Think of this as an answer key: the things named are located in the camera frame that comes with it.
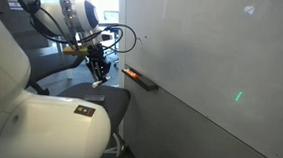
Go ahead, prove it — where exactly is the orange marker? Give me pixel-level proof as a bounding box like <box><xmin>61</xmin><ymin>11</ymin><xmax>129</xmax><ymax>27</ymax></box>
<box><xmin>124</xmin><ymin>68</ymin><xmax>140</xmax><ymax>80</ymax></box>

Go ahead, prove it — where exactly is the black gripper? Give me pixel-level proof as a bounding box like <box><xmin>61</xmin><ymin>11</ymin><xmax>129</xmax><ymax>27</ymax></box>
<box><xmin>83</xmin><ymin>43</ymin><xmax>114</xmax><ymax>85</ymax></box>

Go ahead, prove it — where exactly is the black office chair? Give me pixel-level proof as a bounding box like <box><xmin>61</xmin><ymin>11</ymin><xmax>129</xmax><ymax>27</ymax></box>
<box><xmin>21</xmin><ymin>44</ymin><xmax>136</xmax><ymax>158</ymax></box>

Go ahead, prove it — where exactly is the black whiteboard tray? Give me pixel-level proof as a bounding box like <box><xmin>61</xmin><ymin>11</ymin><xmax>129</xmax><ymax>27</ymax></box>
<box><xmin>120</xmin><ymin>65</ymin><xmax>161</xmax><ymax>93</ymax></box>

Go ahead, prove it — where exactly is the yellow wrist camera mount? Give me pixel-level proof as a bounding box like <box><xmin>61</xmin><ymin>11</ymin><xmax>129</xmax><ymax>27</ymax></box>
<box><xmin>62</xmin><ymin>43</ymin><xmax>91</xmax><ymax>58</ymax></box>

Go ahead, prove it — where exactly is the thick black cable bundle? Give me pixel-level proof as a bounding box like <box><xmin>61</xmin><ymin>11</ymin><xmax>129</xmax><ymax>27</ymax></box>
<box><xmin>0</xmin><ymin>0</ymin><xmax>85</xmax><ymax>48</ymax></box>

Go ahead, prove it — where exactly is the background office chair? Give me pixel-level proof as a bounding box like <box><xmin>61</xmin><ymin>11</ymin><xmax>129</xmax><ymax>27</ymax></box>
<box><xmin>98</xmin><ymin>31</ymin><xmax>123</xmax><ymax>69</ymax></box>

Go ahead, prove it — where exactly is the white glass whiteboard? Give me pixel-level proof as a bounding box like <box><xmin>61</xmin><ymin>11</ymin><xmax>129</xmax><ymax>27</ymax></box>
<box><xmin>113</xmin><ymin>0</ymin><xmax>283</xmax><ymax>158</ymax></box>

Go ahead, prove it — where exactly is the whiteboard marker with white end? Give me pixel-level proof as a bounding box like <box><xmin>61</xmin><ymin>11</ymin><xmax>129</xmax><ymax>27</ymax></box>
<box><xmin>91</xmin><ymin>74</ymin><xmax>113</xmax><ymax>90</ymax></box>

